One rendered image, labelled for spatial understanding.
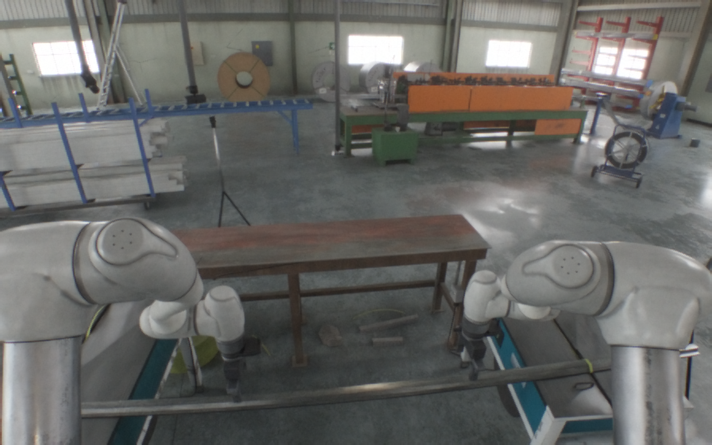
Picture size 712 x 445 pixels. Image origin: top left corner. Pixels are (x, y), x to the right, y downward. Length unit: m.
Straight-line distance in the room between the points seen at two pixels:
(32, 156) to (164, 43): 9.53
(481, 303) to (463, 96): 6.08
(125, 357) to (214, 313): 0.75
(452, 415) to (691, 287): 1.78
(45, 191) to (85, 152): 0.70
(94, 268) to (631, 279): 0.81
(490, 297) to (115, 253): 0.98
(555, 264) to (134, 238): 0.62
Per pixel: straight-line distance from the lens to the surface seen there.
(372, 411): 2.31
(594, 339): 1.95
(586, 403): 1.66
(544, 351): 1.78
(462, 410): 2.39
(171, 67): 14.20
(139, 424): 1.75
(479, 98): 7.26
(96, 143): 4.91
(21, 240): 0.69
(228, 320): 1.12
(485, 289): 1.18
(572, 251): 0.64
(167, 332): 1.14
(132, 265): 0.57
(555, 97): 8.34
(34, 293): 0.66
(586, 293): 0.67
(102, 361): 1.82
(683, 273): 0.76
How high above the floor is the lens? 1.89
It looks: 27 degrees down
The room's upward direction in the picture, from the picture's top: 1 degrees clockwise
